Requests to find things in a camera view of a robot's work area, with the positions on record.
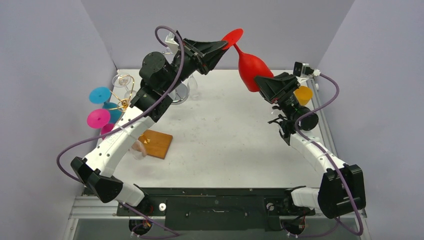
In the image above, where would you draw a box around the clear glass on gold rack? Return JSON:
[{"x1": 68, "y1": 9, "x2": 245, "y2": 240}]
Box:
[{"x1": 111, "y1": 73, "x2": 134, "y2": 90}]

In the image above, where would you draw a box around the clear wine glass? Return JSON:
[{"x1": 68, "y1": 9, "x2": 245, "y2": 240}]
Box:
[{"x1": 129, "y1": 140, "x2": 148, "y2": 160}]

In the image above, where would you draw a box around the gold wire glass rack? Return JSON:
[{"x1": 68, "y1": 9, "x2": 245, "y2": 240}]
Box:
[{"x1": 109, "y1": 76, "x2": 136, "y2": 112}]

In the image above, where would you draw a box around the clear champagne flute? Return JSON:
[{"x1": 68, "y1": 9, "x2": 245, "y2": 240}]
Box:
[{"x1": 187, "y1": 74, "x2": 200, "y2": 100}]

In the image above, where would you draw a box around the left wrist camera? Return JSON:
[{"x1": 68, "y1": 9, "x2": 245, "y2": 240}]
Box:
[{"x1": 164, "y1": 32, "x2": 179, "y2": 55}]

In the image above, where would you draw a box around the red wine glass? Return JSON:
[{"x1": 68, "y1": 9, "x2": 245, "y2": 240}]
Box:
[{"x1": 222, "y1": 28, "x2": 274, "y2": 92}]

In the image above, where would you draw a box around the aluminium table rail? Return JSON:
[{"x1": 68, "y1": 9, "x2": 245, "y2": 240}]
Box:
[{"x1": 311, "y1": 73, "x2": 340, "y2": 170}]

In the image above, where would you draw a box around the wooden rack base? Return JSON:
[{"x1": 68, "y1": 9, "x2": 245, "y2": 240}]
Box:
[{"x1": 138, "y1": 130, "x2": 173, "y2": 160}]

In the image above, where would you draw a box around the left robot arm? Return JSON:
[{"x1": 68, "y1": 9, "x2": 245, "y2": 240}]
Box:
[{"x1": 70, "y1": 38, "x2": 229, "y2": 215}]

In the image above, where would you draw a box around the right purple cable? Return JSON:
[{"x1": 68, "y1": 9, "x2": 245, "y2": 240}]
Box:
[{"x1": 294, "y1": 73, "x2": 365, "y2": 237}]

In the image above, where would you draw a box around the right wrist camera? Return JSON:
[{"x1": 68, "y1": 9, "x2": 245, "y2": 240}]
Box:
[{"x1": 293, "y1": 61, "x2": 321, "y2": 78}]

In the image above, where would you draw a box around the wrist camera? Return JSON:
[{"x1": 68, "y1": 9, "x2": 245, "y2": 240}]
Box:
[
  {"x1": 293, "y1": 61, "x2": 321, "y2": 78},
  {"x1": 164, "y1": 32, "x2": 179, "y2": 55}
]

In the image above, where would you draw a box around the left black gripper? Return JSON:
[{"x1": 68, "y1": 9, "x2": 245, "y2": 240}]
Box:
[{"x1": 162, "y1": 39, "x2": 231, "y2": 95}]

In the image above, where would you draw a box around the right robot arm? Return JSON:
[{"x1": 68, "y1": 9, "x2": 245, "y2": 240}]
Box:
[{"x1": 254, "y1": 72, "x2": 366, "y2": 219}]

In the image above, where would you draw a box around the blue wine glass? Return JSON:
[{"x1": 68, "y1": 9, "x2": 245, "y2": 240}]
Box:
[{"x1": 88, "y1": 86, "x2": 123, "y2": 124}]

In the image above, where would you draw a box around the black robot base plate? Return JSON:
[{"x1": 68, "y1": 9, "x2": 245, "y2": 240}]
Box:
[{"x1": 82, "y1": 187, "x2": 332, "y2": 233}]

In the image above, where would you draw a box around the orange cup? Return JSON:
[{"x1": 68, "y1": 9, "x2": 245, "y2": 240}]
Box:
[{"x1": 293, "y1": 85, "x2": 313, "y2": 106}]

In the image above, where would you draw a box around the silver wire glass rack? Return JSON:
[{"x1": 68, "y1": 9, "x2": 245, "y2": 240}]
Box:
[{"x1": 168, "y1": 83, "x2": 190, "y2": 105}]

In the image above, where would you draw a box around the pink wine glass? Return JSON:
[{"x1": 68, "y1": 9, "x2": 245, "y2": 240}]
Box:
[{"x1": 86, "y1": 108, "x2": 114, "y2": 135}]

